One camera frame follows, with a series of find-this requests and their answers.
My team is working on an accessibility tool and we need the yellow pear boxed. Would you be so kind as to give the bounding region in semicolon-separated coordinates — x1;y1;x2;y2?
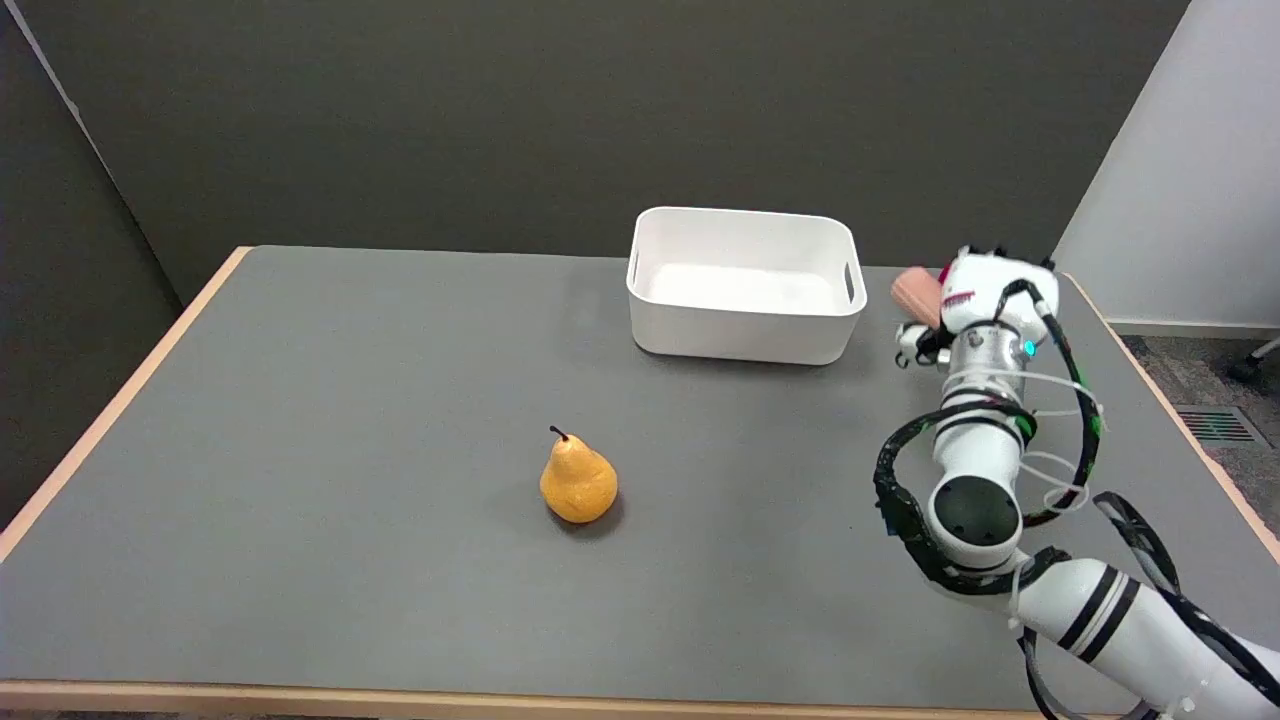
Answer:
539;426;619;525

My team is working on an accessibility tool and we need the floor vent grille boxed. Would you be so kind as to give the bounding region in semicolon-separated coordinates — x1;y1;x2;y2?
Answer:
1176;405;1258;445

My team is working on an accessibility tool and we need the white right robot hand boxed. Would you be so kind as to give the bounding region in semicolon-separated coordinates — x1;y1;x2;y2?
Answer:
894;245;1060;370

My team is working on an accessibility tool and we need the wooden cylinder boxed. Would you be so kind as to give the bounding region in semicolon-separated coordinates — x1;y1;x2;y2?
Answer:
891;267;945;329

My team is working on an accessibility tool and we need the white plastic box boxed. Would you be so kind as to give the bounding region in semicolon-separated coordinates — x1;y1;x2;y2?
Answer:
626;206;869;367

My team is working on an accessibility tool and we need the black chair caster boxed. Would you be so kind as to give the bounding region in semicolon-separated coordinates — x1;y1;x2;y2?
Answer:
1228;338;1280;385

